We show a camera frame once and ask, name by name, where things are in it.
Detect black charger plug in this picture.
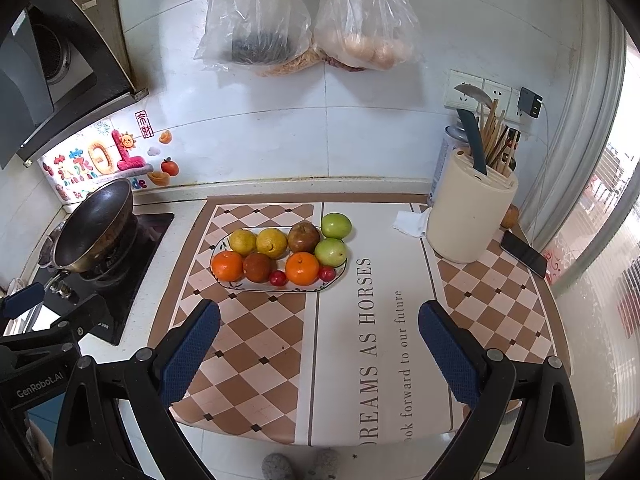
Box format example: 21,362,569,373
518,87,544,118

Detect wooden chopsticks bundle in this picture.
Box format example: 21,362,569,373
480,99,521,177

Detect black smartphone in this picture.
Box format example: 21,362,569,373
500,231,547,278

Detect dark knife handle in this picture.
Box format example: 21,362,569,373
457,108,487,174

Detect grey slipper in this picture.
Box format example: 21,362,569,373
305,448,341,480
262,453,295,480

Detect small brown fruit behind holder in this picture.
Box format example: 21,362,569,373
500,204,520,230

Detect grey slipper right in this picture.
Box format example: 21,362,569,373
305,448,341,480

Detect spray can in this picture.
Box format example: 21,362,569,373
427,124,470,206

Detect cherry tomato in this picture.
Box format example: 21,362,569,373
269,270,288,287
318,266,336,283

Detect orange front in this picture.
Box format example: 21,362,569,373
285,252,320,286

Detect yellow pear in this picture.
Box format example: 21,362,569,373
229,230,256,257
256,228,288,260

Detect oval patterned ceramic plate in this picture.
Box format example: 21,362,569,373
198,223,347,294

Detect black wok pan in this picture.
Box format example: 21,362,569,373
44,179,137,288

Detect white tissue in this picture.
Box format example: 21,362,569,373
393,208,432,238

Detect black gas stove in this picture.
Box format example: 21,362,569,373
35,212,175,346

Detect plastic bag dark contents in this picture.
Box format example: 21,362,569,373
194,0,322,77

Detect cream utensil holder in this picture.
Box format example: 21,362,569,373
426,150,518,263

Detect wall power outlet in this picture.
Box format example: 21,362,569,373
444,70,533,126

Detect checkered table mat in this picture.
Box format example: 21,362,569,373
150,195,568,446

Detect red-brown apple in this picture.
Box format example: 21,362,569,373
288,220,321,254

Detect yellow pear front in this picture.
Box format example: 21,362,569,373
256,228,288,260

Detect colourful wall sticker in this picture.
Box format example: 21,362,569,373
38,110,180,204

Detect black range hood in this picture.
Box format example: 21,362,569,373
1,0,146,167

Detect green apple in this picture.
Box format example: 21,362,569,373
321,212,352,240
314,238,347,268

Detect plastic bag with eggs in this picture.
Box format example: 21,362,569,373
314,0,423,70

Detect dark red-brown fruit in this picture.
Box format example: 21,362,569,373
243,252,272,283

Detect grey slipper left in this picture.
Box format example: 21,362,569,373
262,453,295,480

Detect orange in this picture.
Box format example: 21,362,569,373
210,250,243,282
285,252,320,286

